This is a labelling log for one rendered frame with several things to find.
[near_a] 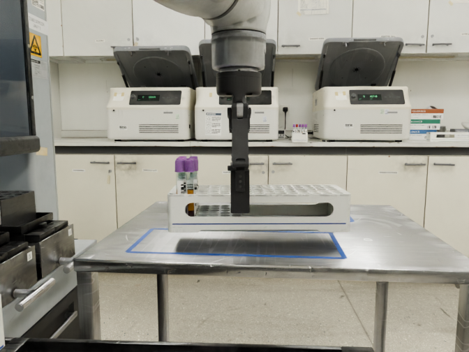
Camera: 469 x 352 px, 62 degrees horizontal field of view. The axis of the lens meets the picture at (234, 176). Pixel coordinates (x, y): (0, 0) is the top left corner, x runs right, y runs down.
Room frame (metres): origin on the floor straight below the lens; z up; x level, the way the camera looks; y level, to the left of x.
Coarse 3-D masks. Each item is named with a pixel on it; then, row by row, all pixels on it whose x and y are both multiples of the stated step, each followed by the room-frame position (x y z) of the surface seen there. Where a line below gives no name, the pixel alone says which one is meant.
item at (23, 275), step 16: (0, 256) 0.60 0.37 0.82; (16, 256) 0.63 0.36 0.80; (32, 256) 0.67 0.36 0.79; (0, 272) 0.58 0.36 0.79; (16, 272) 0.62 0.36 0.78; (32, 272) 0.67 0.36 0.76; (0, 288) 0.58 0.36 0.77; (16, 288) 0.62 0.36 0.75; (48, 288) 0.64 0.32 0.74; (16, 304) 0.56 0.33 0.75
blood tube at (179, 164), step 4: (176, 160) 0.63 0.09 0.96; (180, 160) 0.63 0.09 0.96; (176, 164) 0.63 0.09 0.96; (180, 164) 0.63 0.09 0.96; (176, 168) 0.63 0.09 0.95; (180, 168) 0.63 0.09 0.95; (176, 172) 0.63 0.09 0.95; (180, 172) 0.63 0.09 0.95; (176, 176) 0.63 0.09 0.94; (180, 176) 0.63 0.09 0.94; (176, 180) 0.63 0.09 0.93; (180, 180) 0.63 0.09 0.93; (176, 184) 0.63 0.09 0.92; (180, 184) 0.63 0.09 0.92; (176, 188) 0.63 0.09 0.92; (180, 188) 0.63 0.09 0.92; (176, 192) 0.63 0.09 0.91; (180, 192) 0.63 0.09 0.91
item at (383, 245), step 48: (144, 240) 0.67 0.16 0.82; (192, 240) 0.67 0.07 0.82; (240, 240) 0.67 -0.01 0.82; (288, 240) 0.67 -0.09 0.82; (336, 240) 0.67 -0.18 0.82; (384, 240) 0.67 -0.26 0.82; (432, 240) 0.67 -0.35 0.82; (96, 288) 0.59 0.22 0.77; (384, 288) 0.94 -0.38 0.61; (96, 336) 0.58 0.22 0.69; (384, 336) 0.94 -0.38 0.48
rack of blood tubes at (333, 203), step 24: (216, 192) 0.64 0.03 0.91; (264, 192) 0.64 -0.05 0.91; (288, 192) 0.64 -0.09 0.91; (312, 192) 0.64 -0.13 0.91; (336, 192) 0.64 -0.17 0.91; (168, 216) 0.62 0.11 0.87; (216, 216) 0.64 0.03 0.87; (240, 216) 0.63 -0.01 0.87; (264, 216) 0.71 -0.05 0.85; (288, 216) 0.71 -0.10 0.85; (312, 216) 0.71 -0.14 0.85; (336, 216) 0.62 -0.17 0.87
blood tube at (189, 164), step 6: (186, 162) 0.63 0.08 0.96; (192, 162) 0.63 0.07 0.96; (186, 168) 0.63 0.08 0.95; (192, 168) 0.63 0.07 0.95; (186, 174) 0.63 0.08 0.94; (192, 174) 0.63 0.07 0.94; (186, 180) 0.63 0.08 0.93; (192, 180) 0.63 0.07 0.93; (186, 186) 0.63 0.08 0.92; (192, 186) 0.63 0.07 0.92; (186, 192) 0.63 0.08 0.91; (192, 192) 0.63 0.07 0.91; (192, 204) 0.63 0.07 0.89; (192, 210) 0.63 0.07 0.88; (192, 216) 0.63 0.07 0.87
